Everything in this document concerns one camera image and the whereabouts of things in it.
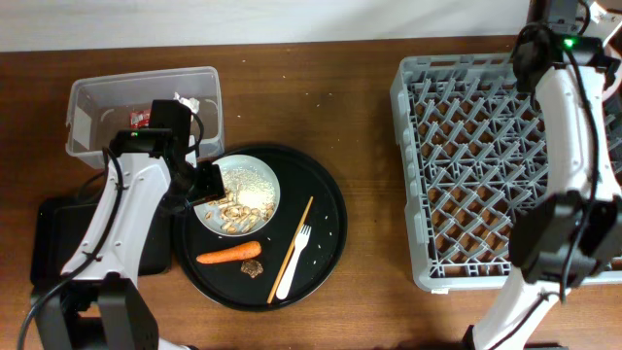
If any grey dishwasher rack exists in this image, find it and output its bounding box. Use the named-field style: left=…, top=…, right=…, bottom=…
left=389, top=49, right=622, bottom=293

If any black rectangular tray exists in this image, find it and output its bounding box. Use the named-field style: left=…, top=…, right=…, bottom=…
left=30, top=196, right=172, bottom=286

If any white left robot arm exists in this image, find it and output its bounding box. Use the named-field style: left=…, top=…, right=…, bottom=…
left=17, top=126, right=225, bottom=349

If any white plastic fork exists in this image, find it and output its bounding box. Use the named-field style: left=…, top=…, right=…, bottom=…
left=276, top=225, right=312, bottom=299

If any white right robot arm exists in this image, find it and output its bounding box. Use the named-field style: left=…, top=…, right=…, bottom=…
left=462, top=22, right=621, bottom=349

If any orange carrot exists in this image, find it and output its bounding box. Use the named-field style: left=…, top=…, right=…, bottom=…
left=196, top=241, right=261, bottom=264

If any clear plastic bin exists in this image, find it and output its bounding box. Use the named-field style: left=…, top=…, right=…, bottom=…
left=65, top=66, right=225, bottom=169

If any round black tray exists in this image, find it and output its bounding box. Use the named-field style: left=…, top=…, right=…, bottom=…
left=172, top=145, right=347, bottom=311

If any white tissue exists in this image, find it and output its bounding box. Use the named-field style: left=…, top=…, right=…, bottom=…
left=174, top=92, right=200, bottom=115

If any wooden chopstick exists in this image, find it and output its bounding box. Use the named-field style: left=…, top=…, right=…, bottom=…
left=266, top=196, right=314, bottom=304

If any brown food scrap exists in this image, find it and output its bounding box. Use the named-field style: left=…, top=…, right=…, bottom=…
left=240, top=259, right=263, bottom=278

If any grey plate with food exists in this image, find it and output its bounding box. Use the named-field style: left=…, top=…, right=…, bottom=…
left=193, top=155, right=281, bottom=237

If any red snack wrapper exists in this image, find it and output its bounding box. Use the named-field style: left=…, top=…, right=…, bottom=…
left=129, top=109, right=151, bottom=129

